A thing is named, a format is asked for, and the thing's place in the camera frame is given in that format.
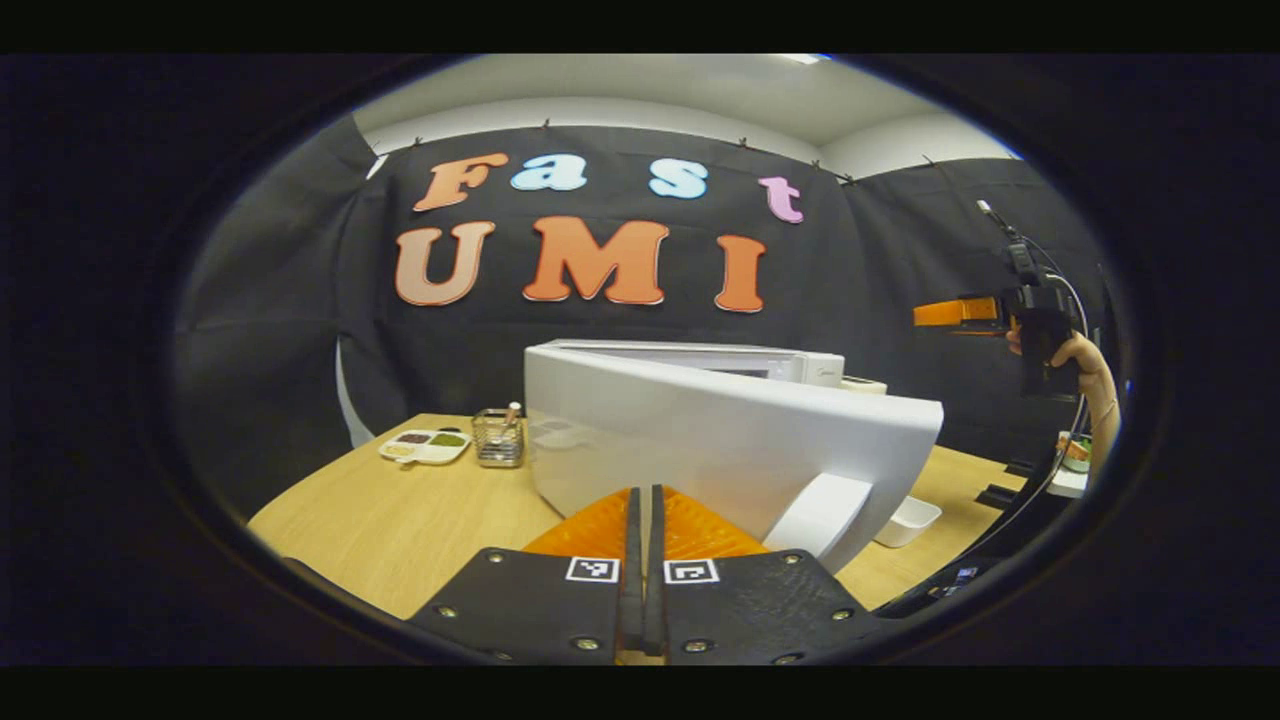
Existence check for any white ribbed plastic tray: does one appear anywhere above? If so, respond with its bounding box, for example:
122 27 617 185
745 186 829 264
873 497 943 548

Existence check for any white power cable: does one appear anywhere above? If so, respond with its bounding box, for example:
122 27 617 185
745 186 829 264
334 340 373 448

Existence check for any wire mesh utensil holder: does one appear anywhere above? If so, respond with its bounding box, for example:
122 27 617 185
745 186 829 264
472 403 527 469

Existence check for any white divided condiment dish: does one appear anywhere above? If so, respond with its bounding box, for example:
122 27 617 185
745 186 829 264
378 429 472 467

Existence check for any black metal stand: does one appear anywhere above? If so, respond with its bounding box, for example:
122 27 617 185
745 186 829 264
975 458 1041 513

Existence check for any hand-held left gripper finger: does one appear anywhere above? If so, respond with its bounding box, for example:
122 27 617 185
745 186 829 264
410 487 644 667
647 485 881 667

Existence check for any white microwave oven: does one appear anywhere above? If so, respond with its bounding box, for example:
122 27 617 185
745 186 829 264
524 340 944 576

